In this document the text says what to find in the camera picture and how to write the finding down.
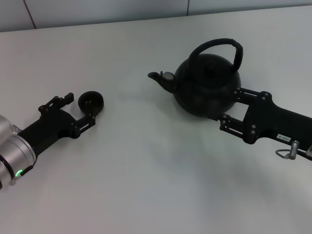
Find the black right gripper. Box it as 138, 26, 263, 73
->
214, 87, 312, 161

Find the small black teacup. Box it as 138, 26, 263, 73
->
78, 90, 105, 116

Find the silver cylindrical connector plug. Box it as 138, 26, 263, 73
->
289, 140, 300, 160

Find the thin grey cable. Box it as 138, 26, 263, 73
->
275, 149, 312, 161

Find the black round teapot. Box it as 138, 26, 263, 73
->
147, 38, 244, 118

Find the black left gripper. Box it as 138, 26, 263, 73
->
18, 92, 98, 158

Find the black teapot lid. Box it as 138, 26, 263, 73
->
195, 62, 227, 81

